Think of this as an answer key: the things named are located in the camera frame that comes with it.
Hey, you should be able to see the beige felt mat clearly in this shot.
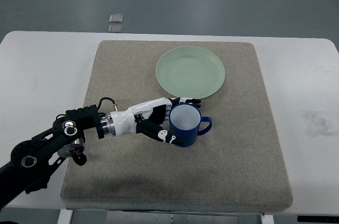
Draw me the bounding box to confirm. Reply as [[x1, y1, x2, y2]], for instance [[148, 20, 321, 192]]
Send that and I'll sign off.
[[61, 40, 292, 213]]

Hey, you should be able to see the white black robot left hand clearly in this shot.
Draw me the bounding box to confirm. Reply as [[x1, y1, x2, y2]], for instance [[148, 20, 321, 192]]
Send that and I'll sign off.
[[102, 97, 201, 147]]

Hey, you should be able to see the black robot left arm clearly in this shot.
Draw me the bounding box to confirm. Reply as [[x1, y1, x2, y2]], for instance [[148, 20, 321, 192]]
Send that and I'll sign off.
[[1, 105, 108, 208]]

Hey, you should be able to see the lower metal floor plate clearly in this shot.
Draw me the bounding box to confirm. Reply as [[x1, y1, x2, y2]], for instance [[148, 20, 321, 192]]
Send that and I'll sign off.
[[109, 25, 123, 33]]

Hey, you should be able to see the metal floor plate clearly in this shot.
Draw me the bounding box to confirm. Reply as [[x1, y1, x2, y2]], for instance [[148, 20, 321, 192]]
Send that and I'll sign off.
[[109, 14, 123, 23], [109, 25, 123, 33]]

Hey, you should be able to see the black label strip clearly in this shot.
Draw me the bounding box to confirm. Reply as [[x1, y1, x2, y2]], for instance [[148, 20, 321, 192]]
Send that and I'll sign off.
[[297, 216, 339, 223]]

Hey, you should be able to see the light green plate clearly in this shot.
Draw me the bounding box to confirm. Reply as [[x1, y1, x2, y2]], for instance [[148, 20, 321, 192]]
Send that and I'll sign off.
[[156, 46, 226, 98]]

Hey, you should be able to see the blue mug white inside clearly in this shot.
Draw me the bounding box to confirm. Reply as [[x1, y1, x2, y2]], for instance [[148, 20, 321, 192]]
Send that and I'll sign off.
[[169, 103, 212, 147]]

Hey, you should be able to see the metal table frame bracket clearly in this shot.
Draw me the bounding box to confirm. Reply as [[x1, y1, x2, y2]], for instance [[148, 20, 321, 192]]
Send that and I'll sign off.
[[57, 209, 274, 224]]

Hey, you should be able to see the upper metal floor plate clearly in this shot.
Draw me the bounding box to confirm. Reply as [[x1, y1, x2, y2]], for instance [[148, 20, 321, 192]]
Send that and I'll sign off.
[[109, 14, 123, 23]]

